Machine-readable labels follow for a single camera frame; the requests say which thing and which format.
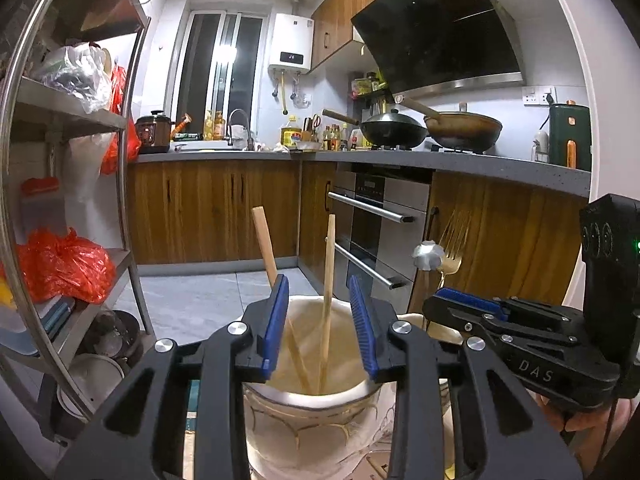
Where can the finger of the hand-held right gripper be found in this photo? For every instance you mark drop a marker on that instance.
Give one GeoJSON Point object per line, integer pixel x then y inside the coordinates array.
{"type": "Point", "coordinates": [540, 312]}
{"type": "Point", "coordinates": [450, 310]}

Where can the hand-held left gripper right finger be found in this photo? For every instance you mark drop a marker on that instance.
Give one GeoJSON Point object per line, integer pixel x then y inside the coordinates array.
{"type": "Point", "coordinates": [361, 330]}

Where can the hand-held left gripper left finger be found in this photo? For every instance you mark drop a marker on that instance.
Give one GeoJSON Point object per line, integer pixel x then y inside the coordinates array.
{"type": "Point", "coordinates": [275, 330]}

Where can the silver metal spoon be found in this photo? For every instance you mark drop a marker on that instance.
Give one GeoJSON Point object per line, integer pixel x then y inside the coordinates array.
{"type": "Point", "coordinates": [427, 256]}

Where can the gold metal fork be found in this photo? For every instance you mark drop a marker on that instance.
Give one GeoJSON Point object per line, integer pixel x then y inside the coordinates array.
{"type": "Point", "coordinates": [456, 240]}

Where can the wooden chopstick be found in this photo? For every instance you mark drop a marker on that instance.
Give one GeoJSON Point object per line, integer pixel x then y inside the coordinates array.
{"type": "Point", "coordinates": [329, 260]}
{"type": "Point", "coordinates": [264, 240]}

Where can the person's right hand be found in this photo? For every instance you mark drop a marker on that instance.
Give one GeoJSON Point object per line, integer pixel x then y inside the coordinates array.
{"type": "Point", "coordinates": [552, 415]}

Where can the stainless steel oven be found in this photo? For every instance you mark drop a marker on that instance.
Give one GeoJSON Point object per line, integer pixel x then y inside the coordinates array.
{"type": "Point", "coordinates": [380, 220]}

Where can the wooden lower cabinets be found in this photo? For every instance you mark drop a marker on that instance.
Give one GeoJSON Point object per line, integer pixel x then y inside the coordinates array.
{"type": "Point", "coordinates": [210, 210]}

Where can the wooden cabinets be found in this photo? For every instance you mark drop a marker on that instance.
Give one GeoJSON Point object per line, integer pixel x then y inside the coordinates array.
{"type": "Point", "coordinates": [210, 210]}
{"type": "Point", "coordinates": [345, 5]}

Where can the dark green kitchen appliance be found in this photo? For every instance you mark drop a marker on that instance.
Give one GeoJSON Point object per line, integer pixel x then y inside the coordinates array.
{"type": "Point", "coordinates": [570, 135]}

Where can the dark pot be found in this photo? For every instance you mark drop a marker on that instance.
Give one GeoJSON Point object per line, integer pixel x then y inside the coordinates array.
{"type": "Point", "coordinates": [112, 335]}

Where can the brown frying pan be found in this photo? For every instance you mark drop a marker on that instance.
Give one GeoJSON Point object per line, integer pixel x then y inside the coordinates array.
{"type": "Point", "coordinates": [465, 127]}

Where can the white pot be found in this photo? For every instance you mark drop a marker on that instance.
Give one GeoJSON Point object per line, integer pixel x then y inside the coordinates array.
{"type": "Point", "coordinates": [97, 385]}

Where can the black wok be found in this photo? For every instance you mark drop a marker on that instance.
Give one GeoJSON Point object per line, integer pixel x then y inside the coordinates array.
{"type": "Point", "coordinates": [395, 130]}

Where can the row of condiment bottles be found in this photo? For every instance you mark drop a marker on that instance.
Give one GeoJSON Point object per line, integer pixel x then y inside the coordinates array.
{"type": "Point", "coordinates": [340, 137]}

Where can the yellow cooking oil bottle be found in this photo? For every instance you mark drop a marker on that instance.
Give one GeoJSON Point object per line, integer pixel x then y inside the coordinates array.
{"type": "Point", "coordinates": [290, 135]}

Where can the metal sink faucet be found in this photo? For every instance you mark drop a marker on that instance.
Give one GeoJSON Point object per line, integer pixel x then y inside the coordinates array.
{"type": "Point", "coordinates": [242, 125]}

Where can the yellow drink bottles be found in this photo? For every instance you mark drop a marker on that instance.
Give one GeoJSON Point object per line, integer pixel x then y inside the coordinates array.
{"type": "Point", "coordinates": [214, 127]}

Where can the red plastic bag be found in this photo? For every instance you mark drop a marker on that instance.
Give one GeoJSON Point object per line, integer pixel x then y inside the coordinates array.
{"type": "Point", "coordinates": [65, 265]}
{"type": "Point", "coordinates": [122, 145]}

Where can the brown rice cooker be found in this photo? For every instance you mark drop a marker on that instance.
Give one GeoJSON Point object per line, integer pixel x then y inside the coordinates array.
{"type": "Point", "coordinates": [152, 135]}

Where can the kitchen window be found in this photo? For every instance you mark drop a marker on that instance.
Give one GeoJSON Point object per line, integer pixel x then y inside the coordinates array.
{"type": "Point", "coordinates": [220, 70]}

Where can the container with red lid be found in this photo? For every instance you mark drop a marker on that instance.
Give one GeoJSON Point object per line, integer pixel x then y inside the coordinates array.
{"type": "Point", "coordinates": [40, 200]}

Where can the black range hood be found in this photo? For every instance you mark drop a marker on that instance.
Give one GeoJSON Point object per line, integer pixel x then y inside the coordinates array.
{"type": "Point", "coordinates": [440, 40]}

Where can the white water heater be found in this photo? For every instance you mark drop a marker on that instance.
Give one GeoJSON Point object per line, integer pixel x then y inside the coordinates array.
{"type": "Point", "coordinates": [290, 42]}

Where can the stainless steel storage rack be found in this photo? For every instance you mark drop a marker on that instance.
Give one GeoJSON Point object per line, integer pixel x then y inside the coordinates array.
{"type": "Point", "coordinates": [30, 125]}

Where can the wooden upper cabinets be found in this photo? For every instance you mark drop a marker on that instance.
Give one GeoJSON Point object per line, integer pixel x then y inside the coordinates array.
{"type": "Point", "coordinates": [345, 5]}

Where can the clear plastic bag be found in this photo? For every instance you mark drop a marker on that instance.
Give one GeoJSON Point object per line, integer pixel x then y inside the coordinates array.
{"type": "Point", "coordinates": [75, 75]}

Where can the white wall socket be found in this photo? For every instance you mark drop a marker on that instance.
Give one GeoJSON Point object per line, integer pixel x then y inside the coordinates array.
{"type": "Point", "coordinates": [537, 96]}

